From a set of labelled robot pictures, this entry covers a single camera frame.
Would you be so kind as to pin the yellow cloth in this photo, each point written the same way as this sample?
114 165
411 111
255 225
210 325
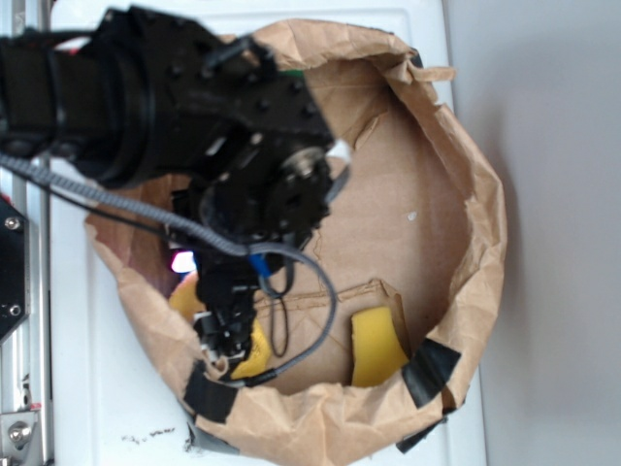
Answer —
184 300

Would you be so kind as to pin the black tape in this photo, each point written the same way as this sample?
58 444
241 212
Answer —
426 375
212 401

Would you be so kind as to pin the black tape bottom right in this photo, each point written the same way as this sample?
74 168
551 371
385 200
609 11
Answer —
426 375

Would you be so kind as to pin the aluminium frame rail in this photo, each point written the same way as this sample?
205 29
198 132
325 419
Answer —
26 395

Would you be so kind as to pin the black tape bottom left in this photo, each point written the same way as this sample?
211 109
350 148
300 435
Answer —
212 401

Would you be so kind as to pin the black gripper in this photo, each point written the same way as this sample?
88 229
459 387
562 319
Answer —
274 198

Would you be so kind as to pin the yellow sponge piece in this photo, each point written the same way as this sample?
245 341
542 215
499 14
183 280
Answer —
376 350

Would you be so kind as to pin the black mounting bracket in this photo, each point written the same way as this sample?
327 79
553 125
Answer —
13 268

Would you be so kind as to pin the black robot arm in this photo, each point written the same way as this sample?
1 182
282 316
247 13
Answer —
149 95

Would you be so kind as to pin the brown paper bag tray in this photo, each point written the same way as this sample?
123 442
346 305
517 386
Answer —
420 228

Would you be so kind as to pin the green rectangular block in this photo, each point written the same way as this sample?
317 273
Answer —
298 74

